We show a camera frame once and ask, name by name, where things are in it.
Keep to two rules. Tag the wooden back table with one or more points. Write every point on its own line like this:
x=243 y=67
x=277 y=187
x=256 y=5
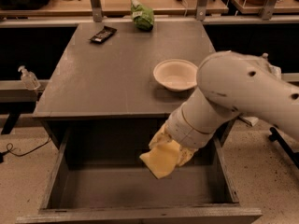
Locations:
x=56 y=8

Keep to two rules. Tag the white paper packet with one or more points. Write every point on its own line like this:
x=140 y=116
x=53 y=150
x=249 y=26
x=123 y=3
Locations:
x=276 y=71

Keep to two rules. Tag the yellow sponge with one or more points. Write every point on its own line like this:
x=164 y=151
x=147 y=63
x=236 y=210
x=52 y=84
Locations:
x=162 y=159

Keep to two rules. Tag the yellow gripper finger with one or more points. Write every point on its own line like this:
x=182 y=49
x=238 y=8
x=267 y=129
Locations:
x=160 y=138
x=184 y=154

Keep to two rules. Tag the green chip bag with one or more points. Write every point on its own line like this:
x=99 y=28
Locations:
x=142 y=16

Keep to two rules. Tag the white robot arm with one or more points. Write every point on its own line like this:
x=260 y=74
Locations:
x=230 y=84

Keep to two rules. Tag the clear sanitizer pump bottle left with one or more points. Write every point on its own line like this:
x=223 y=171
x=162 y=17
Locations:
x=29 y=79

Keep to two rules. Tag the white paper bowl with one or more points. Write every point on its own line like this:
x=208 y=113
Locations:
x=176 y=74

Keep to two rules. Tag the grey cabinet counter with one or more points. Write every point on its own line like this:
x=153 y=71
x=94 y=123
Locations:
x=106 y=95

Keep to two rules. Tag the clear plastic water bottle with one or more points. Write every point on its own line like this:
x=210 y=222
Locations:
x=265 y=56

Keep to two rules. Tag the open grey top drawer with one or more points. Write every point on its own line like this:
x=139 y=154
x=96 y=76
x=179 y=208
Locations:
x=98 y=178

